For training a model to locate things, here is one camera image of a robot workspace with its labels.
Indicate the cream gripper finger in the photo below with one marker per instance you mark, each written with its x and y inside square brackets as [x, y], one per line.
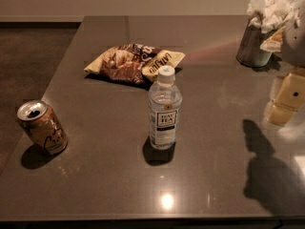
[287, 97]

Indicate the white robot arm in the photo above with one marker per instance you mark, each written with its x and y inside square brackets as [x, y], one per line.
[293, 49]

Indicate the brown chip bag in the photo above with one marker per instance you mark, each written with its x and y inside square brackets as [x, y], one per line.
[133, 63]

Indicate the metal cup with napkins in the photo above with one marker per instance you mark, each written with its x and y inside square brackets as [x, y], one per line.
[269, 21]

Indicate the clear plastic water bottle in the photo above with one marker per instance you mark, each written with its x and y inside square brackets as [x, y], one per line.
[165, 100]

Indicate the orange soda can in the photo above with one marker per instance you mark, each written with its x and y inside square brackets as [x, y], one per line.
[42, 126]

